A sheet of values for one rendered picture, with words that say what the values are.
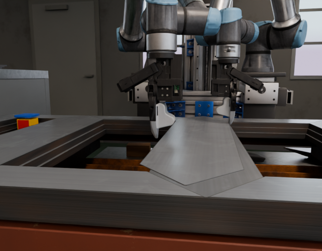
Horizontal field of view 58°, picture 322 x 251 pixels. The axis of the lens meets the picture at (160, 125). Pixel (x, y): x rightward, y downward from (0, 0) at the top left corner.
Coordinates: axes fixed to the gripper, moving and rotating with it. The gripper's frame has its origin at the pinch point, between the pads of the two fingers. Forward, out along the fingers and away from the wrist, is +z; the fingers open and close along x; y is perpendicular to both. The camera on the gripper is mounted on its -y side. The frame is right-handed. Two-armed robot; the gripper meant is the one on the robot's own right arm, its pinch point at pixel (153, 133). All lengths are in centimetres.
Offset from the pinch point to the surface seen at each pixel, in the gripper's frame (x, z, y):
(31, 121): 20, 1, -46
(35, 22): 361, -97, -238
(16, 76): 47, -15, -68
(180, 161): -21.3, 0.9, 8.4
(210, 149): -12.0, 0.9, 14.1
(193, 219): -36.9, 4.2, 11.1
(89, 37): 355, -73, -151
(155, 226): -36.9, 5.6, 6.0
